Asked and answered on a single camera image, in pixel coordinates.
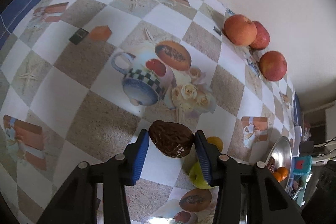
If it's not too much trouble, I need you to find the red apple near edge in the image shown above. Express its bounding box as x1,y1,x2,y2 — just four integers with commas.
259,51,288,82

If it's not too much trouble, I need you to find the green pear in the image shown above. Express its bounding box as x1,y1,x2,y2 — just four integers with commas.
189,161,216,190

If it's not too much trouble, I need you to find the pale red apple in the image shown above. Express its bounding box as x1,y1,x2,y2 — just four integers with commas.
223,14,257,47

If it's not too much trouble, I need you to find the dark red apple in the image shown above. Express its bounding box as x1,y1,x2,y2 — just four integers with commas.
249,21,270,50

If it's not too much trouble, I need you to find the silver metal bowl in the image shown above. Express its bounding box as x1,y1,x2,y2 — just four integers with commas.
264,136,292,189

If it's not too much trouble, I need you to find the small olive round fruit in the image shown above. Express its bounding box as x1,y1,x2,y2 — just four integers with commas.
207,136,224,152

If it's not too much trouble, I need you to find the checkered printed tablecloth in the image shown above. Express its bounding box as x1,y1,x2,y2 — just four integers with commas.
1,0,296,223

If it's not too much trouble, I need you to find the small orange in bowl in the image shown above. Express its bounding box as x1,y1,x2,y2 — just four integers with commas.
273,166,288,182

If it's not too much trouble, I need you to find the teal toy box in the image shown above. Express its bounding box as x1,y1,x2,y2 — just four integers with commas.
293,155,313,176

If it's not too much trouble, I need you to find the dark brown avocado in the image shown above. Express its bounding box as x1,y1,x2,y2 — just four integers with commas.
148,120,194,158

